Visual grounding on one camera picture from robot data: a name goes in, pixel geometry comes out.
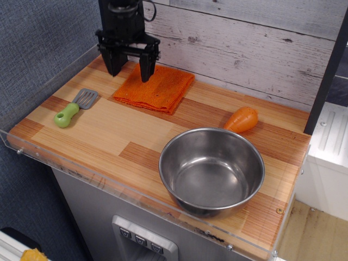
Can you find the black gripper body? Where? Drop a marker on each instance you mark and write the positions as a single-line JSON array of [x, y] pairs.
[[127, 28]]

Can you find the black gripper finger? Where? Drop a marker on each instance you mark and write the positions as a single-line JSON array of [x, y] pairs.
[[147, 63], [113, 58]]

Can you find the orange cloth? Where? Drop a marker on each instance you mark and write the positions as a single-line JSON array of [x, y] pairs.
[[162, 92]]

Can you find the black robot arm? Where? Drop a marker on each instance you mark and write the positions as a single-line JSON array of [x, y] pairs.
[[123, 35]]

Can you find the silver metal bowl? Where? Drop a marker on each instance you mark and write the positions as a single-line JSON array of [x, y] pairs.
[[211, 172]]

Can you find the orange toy carrot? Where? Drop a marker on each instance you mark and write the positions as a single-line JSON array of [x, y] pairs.
[[242, 120]]

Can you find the clear acrylic table guard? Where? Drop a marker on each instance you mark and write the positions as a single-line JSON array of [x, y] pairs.
[[122, 144]]

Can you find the grey toy fridge cabinet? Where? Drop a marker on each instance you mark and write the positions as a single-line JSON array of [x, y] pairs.
[[93, 204]]

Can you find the silver dispenser button panel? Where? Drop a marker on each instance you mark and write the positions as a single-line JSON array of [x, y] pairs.
[[138, 243]]

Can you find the yellow object bottom left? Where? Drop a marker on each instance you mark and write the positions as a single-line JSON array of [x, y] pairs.
[[33, 255]]

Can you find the white side cabinet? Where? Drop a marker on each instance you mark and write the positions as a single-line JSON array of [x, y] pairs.
[[322, 182]]

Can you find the black left vertical post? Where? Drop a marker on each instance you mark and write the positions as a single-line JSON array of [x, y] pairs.
[[103, 37]]

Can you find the black vertical post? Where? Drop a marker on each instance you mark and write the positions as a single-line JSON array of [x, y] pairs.
[[332, 66], [103, 37]]

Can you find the green handled grey spatula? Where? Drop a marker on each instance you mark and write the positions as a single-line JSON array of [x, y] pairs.
[[84, 99]]

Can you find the black right vertical post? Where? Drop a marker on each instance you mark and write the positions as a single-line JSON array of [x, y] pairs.
[[332, 66]]

